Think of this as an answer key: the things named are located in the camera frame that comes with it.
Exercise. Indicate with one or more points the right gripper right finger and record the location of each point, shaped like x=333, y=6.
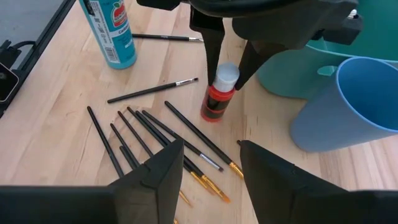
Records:
x=295, y=202

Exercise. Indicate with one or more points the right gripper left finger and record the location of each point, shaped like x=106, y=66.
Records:
x=140, y=202

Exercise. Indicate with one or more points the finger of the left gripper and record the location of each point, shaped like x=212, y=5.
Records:
x=255, y=59
x=213, y=46

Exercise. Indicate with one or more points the small orange-red paint bottle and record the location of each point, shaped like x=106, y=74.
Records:
x=217, y=105

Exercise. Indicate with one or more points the blue plastic cup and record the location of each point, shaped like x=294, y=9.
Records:
x=342, y=118

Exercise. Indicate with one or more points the large turquoise paint bottle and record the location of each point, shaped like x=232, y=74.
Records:
x=112, y=37

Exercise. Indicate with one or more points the black paintbrush gold ferrule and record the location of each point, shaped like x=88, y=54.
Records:
x=124, y=143
x=199, y=134
x=146, y=125
x=105, y=141
x=155, y=129

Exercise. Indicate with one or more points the teal plastic bin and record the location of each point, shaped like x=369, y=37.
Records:
x=373, y=31

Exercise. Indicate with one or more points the black table-level camera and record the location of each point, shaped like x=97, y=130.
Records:
x=6, y=82

